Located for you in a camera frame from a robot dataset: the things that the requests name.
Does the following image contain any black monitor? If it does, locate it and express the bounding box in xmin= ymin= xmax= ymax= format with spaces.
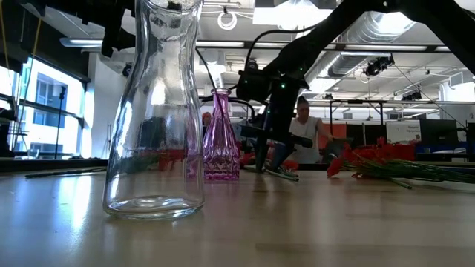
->
xmin=420 ymin=118 xmax=459 ymax=146

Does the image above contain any white hanging ring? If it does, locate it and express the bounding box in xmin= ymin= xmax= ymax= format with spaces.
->
xmin=217 ymin=10 xmax=238 ymax=31

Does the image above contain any clear glass vase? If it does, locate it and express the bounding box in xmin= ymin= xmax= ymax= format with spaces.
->
xmin=102 ymin=0 xmax=206 ymax=220

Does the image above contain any pink glass vase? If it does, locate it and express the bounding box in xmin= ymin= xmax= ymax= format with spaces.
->
xmin=202 ymin=88 xmax=241 ymax=182

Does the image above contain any black tripod stand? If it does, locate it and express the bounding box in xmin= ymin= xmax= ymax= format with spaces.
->
xmin=54 ymin=85 xmax=67 ymax=159

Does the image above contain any red carnation bunch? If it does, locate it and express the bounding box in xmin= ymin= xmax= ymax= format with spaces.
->
xmin=124 ymin=148 xmax=186 ymax=174
xmin=326 ymin=136 xmax=475 ymax=191
xmin=239 ymin=142 xmax=301 ymax=182

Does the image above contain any yellow cable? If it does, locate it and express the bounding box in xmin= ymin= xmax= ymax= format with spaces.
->
xmin=0 ymin=0 xmax=9 ymax=71

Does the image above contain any long ceiling light strip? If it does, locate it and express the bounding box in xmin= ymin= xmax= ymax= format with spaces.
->
xmin=59 ymin=36 xmax=452 ymax=53

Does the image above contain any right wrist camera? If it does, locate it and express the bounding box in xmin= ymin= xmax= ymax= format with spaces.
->
xmin=236 ymin=69 xmax=274 ymax=104

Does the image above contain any white board with text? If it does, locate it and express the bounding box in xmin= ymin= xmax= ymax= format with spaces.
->
xmin=385 ymin=120 xmax=421 ymax=144

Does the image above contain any red box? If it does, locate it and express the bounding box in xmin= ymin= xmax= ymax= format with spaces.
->
xmin=393 ymin=143 xmax=416 ymax=162

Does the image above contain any black equipment rack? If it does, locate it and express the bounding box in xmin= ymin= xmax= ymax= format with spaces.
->
xmin=0 ymin=107 xmax=19 ymax=159

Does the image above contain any blue desk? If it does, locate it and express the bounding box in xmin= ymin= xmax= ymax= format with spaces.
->
xmin=414 ymin=142 xmax=475 ymax=162

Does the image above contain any small black light fixture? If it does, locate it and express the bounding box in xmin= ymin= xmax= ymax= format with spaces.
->
xmin=401 ymin=90 xmax=423 ymax=102

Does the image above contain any black stage light cluster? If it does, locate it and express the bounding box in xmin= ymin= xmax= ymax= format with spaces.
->
xmin=363 ymin=54 xmax=396 ymax=78

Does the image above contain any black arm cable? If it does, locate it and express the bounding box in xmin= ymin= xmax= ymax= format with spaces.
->
xmin=243 ymin=24 xmax=320 ymax=71

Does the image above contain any orange partition panel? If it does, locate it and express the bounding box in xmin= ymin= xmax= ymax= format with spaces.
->
xmin=318 ymin=123 xmax=348 ymax=149

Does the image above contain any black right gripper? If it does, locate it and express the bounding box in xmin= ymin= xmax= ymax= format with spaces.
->
xmin=239 ymin=87 xmax=313 ymax=172

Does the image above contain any black partition panel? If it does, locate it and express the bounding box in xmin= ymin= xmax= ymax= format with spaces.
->
xmin=347 ymin=124 xmax=387 ymax=146

